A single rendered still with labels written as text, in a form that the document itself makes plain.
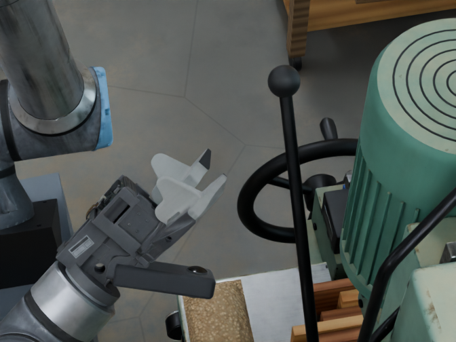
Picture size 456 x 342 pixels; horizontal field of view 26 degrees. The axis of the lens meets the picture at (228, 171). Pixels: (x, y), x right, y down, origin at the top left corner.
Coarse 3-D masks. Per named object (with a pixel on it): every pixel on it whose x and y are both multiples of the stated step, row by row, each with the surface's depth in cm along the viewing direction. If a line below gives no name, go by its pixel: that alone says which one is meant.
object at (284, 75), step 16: (272, 80) 103; (288, 80) 103; (288, 96) 104; (288, 112) 104; (288, 128) 105; (288, 144) 105; (288, 160) 106; (288, 176) 106; (304, 208) 107; (304, 224) 107; (304, 240) 108; (304, 256) 108; (304, 272) 108; (304, 288) 109; (304, 304) 109
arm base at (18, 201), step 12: (12, 168) 180; (0, 180) 176; (12, 180) 179; (0, 192) 176; (12, 192) 178; (24, 192) 182; (0, 204) 176; (12, 204) 177; (24, 204) 179; (0, 216) 174; (12, 216) 176; (24, 216) 178; (0, 228) 174
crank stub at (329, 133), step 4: (324, 120) 160; (328, 120) 160; (332, 120) 160; (320, 124) 160; (324, 124) 159; (328, 124) 159; (332, 124) 159; (320, 128) 160; (324, 128) 159; (328, 128) 159; (332, 128) 159; (336, 128) 160; (324, 132) 159; (328, 132) 158; (332, 132) 158; (336, 132) 159; (324, 136) 159; (328, 136) 158; (332, 136) 158; (336, 136) 158
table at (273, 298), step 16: (320, 256) 153; (272, 272) 148; (288, 272) 148; (320, 272) 148; (256, 288) 146; (272, 288) 146; (288, 288) 146; (256, 304) 145; (272, 304) 145; (288, 304) 145; (256, 320) 143; (272, 320) 143; (288, 320) 143; (304, 320) 143; (256, 336) 142; (272, 336) 142; (288, 336) 142
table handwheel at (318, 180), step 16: (320, 144) 155; (336, 144) 155; (352, 144) 155; (272, 160) 156; (304, 160) 155; (256, 176) 158; (272, 176) 157; (320, 176) 165; (240, 192) 162; (256, 192) 160; (304, 192) 164; (240, 208) 164; (256, 224) 169; (272, 240) 174; (288, 240) 175
